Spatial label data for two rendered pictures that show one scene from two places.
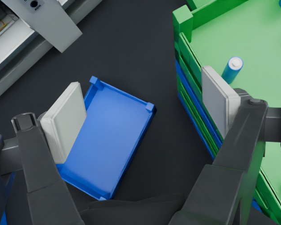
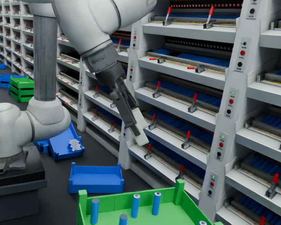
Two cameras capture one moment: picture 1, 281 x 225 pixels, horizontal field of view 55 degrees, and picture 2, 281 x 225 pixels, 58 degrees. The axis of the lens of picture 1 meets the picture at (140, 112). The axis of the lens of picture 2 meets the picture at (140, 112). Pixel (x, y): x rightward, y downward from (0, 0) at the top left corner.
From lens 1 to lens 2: 67 cm
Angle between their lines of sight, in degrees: 65
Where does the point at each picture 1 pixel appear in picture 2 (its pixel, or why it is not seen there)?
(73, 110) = (140, 120)
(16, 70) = not seen: hidden behind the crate
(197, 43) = (174, 207)
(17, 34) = (196, 192)
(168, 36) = not seen: outside the picture
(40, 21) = (204, 201)
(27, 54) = not seen: hidden behind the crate
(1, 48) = (187, 186)
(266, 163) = (108, 216)
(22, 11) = (204, 187)
